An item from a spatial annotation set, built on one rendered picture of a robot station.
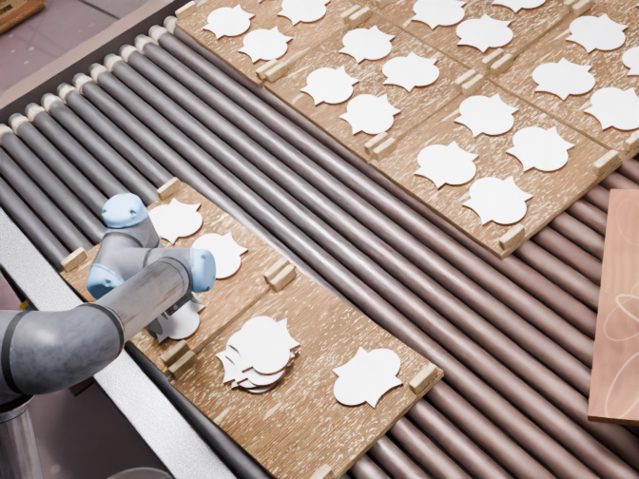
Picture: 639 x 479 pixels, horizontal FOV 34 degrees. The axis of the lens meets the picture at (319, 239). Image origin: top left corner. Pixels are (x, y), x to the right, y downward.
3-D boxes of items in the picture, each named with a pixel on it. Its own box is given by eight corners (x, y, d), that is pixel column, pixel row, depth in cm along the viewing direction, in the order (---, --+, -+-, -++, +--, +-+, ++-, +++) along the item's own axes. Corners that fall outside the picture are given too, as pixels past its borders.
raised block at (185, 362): (176, 381, 205) (172, 373, 203) (171, 375, 206) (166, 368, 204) (200, 360, 207) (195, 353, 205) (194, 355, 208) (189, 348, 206)
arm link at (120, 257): (135, 281, 177) (153, 231, 184) (74, 279, 180) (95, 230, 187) (150, 309, 183) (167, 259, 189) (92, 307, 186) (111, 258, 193)
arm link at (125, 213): (91, 223, 185) (106, 188, 191) (113, 262, 194) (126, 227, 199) (133, 224, 183) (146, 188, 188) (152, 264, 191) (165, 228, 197)
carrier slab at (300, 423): (308, 508, 182) (306, 505, 181) (168, 384, 206) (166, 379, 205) (444, 375, 194) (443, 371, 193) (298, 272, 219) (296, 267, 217)
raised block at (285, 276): (277, 294, 214) (274, 285, 212) (271, 289, 215) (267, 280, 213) (298, 275, 216) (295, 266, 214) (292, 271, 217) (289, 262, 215)
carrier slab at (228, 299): (166, 378, 208) (164, 373, 206) (61, 277, 232) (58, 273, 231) (298, 269, 219) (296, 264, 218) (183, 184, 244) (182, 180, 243)
